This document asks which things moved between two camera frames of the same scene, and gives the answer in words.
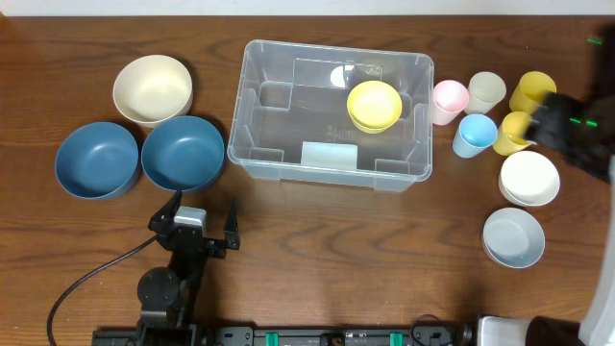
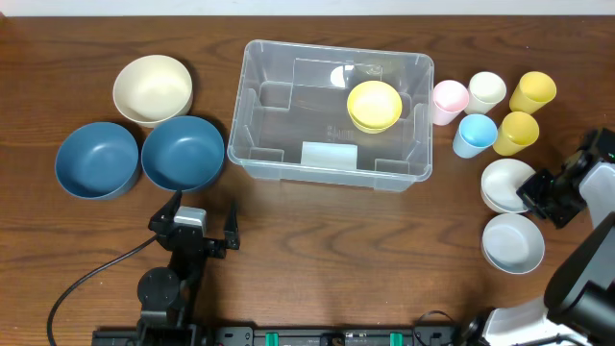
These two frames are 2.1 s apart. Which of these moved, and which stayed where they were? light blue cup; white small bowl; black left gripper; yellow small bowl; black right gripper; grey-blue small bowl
Moved: black right gripper; white small bowl
Stayed: light blue cup; yellow small bowl; grey-blue small bowl; black left gripper
